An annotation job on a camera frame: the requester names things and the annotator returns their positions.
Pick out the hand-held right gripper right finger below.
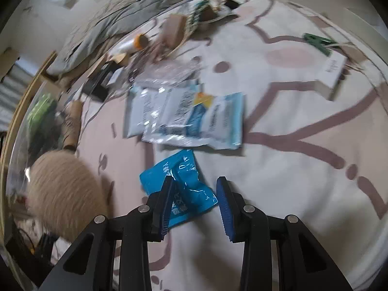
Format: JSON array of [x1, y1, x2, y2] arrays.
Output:
[[216, 176, 354, 291]]

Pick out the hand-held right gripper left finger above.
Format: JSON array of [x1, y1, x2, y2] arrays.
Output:
[[38, 176, 176, 291]]

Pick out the blue foil packet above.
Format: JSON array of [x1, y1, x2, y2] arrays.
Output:
[[139, 149, 219, 228]]

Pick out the clear plastic storage bin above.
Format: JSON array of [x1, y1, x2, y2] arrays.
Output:
[[0, 76, 88, 282]]

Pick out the printed blanket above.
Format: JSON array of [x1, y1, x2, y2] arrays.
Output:
[[51, 0, 388, 291]]

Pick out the white medicine packet blue edges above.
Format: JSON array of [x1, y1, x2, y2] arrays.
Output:
[[200, 92, 245, 150]]

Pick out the fluffy beige slipper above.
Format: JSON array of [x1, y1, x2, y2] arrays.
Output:
[[27, 150, 111, 244]]

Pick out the cardboard twine spool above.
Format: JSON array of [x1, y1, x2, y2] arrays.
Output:
[[61, 101, 84, 151]]

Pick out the clear plastic bag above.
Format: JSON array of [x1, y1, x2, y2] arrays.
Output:
[[133, 59, 207, 88]]

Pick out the black box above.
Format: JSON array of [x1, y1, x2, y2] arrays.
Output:
[[82, 61, 125, 103]]

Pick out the green tissue pack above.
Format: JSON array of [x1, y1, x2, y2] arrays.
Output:
[[27, 92, 59, 129]]

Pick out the orange cap bottle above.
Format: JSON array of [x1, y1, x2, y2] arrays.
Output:
[[113, 33, 150, 56]]

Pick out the white carton box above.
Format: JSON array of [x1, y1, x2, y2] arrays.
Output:
[[315, 53, 349, 101]]

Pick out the small brown box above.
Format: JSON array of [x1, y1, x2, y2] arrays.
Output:
[[162, 14, 188, 47]]

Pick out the grey curtain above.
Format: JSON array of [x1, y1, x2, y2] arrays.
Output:
[[0, 62, 38, 134]]

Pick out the green clothes peg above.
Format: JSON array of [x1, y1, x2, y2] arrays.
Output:
[[302, 33, 339, 57]]

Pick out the grey quilt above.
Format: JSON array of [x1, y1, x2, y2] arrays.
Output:
[[45, 0, 234, 78]]

